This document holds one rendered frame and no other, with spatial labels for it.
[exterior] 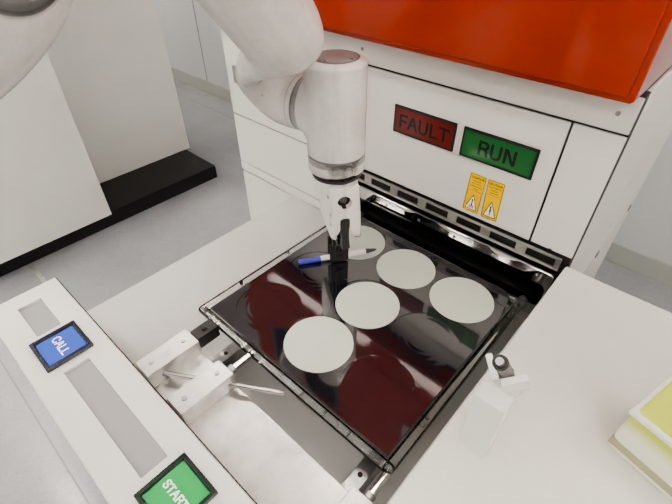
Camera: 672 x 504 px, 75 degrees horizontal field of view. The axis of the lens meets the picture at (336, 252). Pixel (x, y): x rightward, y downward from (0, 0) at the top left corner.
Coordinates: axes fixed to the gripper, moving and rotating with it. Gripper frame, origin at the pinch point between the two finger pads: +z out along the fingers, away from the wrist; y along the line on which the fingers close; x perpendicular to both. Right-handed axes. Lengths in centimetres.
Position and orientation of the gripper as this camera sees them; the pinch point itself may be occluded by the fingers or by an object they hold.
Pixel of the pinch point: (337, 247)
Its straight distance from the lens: 75.7
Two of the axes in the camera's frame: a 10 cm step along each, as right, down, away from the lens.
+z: 0.1, 7.6, 6.5
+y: -2.4, -6.3, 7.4
